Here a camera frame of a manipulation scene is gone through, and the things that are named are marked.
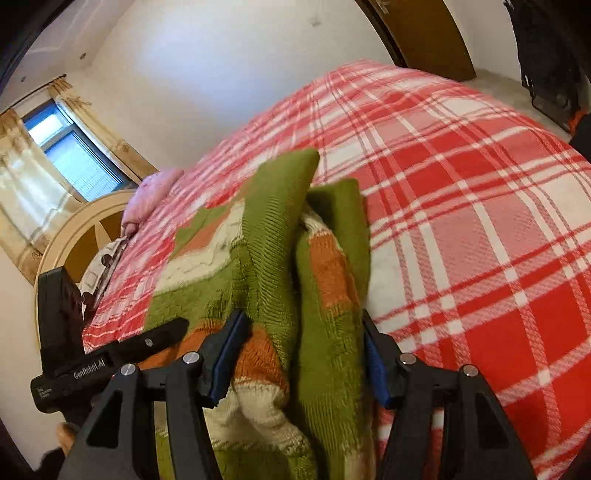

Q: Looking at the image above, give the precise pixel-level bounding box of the patterned pillow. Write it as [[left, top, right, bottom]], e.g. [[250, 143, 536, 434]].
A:
[[78, 237, 127, 319]]

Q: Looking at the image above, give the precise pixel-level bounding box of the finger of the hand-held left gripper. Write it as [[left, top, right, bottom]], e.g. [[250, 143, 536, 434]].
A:
[[108, 318, 190, 366]]

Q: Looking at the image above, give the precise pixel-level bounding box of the green knitted sweater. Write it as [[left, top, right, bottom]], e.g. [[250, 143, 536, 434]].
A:
[[145, 148, 384, 480]]

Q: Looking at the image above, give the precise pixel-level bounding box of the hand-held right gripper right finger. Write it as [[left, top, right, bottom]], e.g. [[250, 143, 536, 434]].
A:
[[361, 309, 539, 480]]

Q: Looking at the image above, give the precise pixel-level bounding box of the yellow patterned curtain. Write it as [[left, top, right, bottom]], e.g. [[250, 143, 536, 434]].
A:
[[48, 76, 158, 185]]

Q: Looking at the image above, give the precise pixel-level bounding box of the person's left hand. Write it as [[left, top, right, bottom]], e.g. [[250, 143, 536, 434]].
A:
[[56, 422, 80, 455]]

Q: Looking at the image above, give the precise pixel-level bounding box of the black bag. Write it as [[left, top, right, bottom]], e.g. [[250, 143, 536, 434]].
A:
[[503, 0, 583, 132]]

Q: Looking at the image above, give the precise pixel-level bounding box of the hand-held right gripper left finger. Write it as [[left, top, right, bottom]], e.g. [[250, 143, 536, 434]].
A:
[[58, 309, 252, 480]]

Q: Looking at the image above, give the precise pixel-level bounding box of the red plaid bedspread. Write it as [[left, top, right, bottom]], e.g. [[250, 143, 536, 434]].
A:
[[82, 59, 591, 480]]

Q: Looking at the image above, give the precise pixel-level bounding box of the cream wooden headboard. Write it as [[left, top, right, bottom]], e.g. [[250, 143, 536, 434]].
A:
[[34, 189, 139, 333]]

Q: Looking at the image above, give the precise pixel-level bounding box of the window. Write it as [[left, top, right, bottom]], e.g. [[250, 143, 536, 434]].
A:
[[22, 99, 130, 204]]

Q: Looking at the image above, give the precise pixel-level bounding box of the curtain rod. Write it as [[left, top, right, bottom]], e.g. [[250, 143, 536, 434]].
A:
[[0, 76, 68, 116]]

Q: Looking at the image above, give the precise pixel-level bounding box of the sheer cream patterned curtain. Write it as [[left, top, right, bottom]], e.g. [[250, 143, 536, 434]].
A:
[[0, 108, 79, 284]]

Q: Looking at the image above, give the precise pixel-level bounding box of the pink folded quilt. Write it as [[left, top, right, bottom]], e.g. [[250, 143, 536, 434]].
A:
[[121, 167, 185, 234]]

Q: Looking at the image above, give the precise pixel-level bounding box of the brown wooden door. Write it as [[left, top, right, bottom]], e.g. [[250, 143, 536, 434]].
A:
[[358, 0, 477, 81]]

